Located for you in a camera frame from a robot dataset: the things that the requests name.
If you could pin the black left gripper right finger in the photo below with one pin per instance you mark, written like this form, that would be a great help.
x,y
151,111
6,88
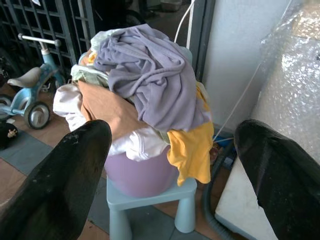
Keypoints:
x,y
282,175

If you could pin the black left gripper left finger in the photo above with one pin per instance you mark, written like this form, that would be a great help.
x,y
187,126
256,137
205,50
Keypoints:
x,y
57,185

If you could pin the white washing machine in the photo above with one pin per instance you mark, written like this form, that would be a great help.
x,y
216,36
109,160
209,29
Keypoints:
x,y
240,200

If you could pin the black shoe with gold emblem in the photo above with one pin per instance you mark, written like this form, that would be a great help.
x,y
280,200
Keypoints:
x,y
7,135

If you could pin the purple plastic laundry basin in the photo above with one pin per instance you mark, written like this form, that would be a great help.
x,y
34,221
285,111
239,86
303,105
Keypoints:
x,y
140,175

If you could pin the white garment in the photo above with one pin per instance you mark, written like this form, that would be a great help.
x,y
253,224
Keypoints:
x,y
140,147

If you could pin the brown garment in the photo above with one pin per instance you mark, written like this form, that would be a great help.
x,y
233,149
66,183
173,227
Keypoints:
x,y
110,110

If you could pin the yellow garment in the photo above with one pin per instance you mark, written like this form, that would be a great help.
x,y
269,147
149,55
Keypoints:
x,y
192,152

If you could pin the bubble wrapped appliance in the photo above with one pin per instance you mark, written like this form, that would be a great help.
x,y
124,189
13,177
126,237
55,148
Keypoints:
x,y
290,82

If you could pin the light blue plastic stool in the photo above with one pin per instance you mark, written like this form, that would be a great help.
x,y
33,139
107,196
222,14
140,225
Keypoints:
x,y
150,207

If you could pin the light blue children's tricycle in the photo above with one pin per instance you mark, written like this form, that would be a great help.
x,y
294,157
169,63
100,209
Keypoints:
x,y
32,87

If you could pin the pale green garment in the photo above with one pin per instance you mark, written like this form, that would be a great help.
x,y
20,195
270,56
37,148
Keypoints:
x,y
87,75

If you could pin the lavender purple garment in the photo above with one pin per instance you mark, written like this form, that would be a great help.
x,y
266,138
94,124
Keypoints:
x,y
155,80

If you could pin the black metal lattice gate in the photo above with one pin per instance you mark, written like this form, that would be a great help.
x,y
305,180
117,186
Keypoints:
x,y
42,32

